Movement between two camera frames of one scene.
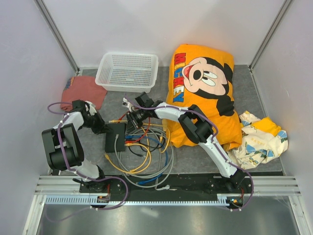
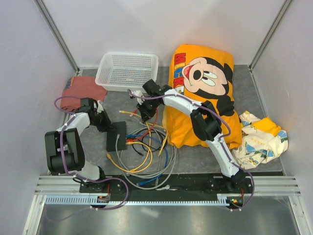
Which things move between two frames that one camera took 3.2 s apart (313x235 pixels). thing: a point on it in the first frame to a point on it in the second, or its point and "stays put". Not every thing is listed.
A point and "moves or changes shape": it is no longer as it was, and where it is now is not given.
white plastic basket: (130, 72) stays put
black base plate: (169, 184) stays put
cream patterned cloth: (262, 141) stays put
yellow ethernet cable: (114, 121) moves or changes shape
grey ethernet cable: (117, 137) to (122, 172)
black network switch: (118, 129) stays put
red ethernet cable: (128, 142) moves or changes shape
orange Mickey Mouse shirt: (204, 76) stays put
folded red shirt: (82, 88) stays put
